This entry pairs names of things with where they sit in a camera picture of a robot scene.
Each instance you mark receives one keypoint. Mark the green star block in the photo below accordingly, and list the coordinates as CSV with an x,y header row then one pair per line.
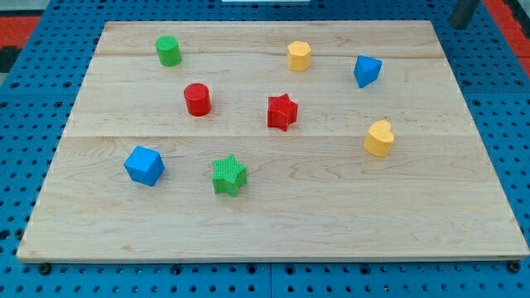
x,y
229,175

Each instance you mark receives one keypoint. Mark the grey cylindrical robot arm tip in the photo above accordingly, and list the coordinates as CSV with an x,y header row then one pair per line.
x,y
463,13

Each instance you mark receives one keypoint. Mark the red cylinder block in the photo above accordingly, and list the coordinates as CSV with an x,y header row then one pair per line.
x,y
197,99

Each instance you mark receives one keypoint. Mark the green cylinder block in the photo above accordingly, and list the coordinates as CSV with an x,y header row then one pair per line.
x,y
168,50

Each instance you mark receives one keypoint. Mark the red star block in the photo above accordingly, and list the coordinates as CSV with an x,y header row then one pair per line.
x,y
281,112

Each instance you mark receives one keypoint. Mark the yellow hexagon block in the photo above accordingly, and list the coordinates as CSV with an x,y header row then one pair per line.
x,y
298,56

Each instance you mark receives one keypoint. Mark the wooden board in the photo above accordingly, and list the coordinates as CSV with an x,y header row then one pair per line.
x,y
313,193

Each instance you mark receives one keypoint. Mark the yellow heart block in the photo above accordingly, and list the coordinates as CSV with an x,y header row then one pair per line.
x,y
379,138

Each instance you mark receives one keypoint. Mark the blue triangle block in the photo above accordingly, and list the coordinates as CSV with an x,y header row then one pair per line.
x,y
366,70

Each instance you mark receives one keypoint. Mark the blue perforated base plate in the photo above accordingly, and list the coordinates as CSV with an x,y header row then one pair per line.
x,y
41,88

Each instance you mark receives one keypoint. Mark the blue cube block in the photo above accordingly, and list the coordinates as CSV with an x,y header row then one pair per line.
x,y
144,166

